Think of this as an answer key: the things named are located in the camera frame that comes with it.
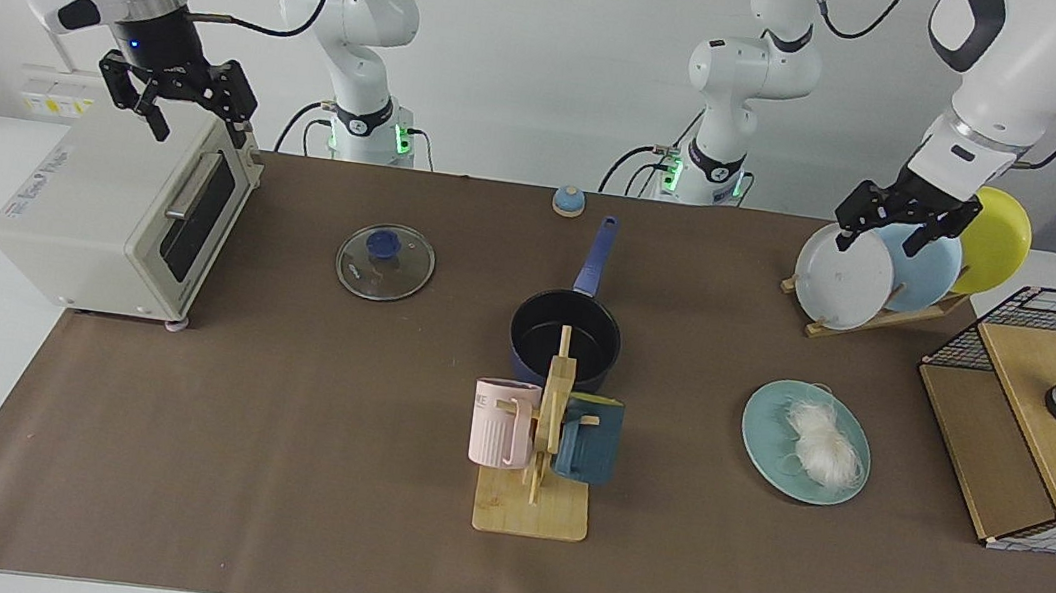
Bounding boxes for white vermicelli bundle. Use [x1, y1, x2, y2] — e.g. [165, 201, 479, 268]
[772, 380, 875, 495]

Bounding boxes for glass lid with blue knob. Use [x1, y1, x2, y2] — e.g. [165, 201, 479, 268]
[331, 217, 441, 309]

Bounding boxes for light blue plate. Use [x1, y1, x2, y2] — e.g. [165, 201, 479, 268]
[864, 218, 967, 322]

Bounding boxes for white plate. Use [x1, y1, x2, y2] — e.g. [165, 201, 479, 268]
[788, 217, 903, 338]

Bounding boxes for yellow plate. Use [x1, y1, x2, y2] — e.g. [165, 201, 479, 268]
[947, 182, 1038, 303]

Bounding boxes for wooden plate rack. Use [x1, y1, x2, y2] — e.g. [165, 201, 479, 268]
[774, 272, 970, 357]

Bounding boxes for pale green plate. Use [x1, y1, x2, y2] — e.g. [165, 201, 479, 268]
[732, 374, 880, 512]

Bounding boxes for pale toaster oven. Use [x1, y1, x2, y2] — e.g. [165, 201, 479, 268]
[0, 86, 269, 341]

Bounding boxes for small blue round thing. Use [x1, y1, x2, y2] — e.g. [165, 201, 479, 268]
[550, 184, 589, 221]

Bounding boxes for brown table cloth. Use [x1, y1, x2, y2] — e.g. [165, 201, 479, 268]
[0, 118, 1056, 593]

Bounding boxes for dark teal cup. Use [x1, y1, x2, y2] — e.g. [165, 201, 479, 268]
[551, 390, 627, 489]

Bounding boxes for pink ribbed cup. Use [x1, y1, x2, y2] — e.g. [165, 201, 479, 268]
[465, 376, 545, 475]

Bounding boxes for wooden cup stand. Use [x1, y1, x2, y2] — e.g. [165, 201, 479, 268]
[470, 316, 612, 545]

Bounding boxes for black base cable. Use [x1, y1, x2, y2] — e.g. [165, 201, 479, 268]
[274, 95, 341, 161]
[598, 138, 680, 202]

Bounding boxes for white wall socket panel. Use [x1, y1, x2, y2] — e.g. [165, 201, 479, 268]
[17, 63, 128, 127]

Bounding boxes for black pot with blue handle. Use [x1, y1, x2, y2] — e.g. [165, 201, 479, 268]
[503, 206, 637, 397]

